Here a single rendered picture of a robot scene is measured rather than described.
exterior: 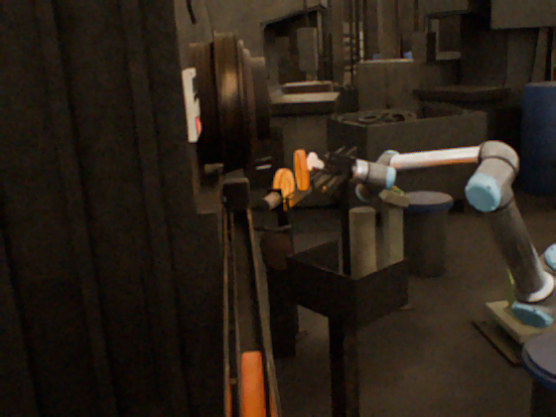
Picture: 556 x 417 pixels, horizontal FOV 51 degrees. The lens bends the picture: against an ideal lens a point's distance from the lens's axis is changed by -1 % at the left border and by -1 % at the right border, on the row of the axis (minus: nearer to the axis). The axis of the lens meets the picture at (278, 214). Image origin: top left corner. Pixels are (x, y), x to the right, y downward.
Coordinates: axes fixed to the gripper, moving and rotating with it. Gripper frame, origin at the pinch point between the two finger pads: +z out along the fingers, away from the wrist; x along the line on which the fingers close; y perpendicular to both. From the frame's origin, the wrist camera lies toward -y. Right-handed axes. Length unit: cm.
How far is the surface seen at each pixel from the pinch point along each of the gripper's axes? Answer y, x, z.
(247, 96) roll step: 23, 39, 27
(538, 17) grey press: 124, -263, -208
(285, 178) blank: -10.2, -23.7, 1.5
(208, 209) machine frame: -7, 66, 33
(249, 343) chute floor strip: -31, 93, 18
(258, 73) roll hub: 30.1, 30.8, 25.1
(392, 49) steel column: 118, -829, -248
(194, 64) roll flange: 29, 35, 45
